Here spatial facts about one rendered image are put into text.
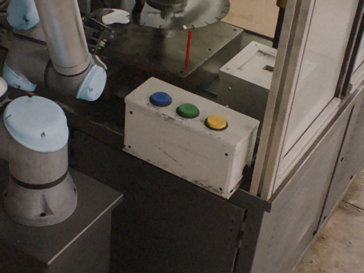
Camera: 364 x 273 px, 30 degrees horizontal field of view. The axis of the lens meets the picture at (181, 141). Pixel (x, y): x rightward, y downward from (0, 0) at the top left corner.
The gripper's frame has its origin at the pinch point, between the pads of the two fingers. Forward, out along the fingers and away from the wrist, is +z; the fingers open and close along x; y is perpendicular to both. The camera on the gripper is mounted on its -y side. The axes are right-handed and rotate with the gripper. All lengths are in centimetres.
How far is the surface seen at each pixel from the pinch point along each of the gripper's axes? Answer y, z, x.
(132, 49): 1.8, 6.2, -0.5
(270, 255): 51, 34, -33
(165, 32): 2.8, 14.7, 6.8
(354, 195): 37, 130, -22
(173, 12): 6.8, 8.2, 12.7
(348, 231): 46, 114, -32
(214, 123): 41.1, -10.0, -3.3
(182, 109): 33.3, -10.9, -4.0
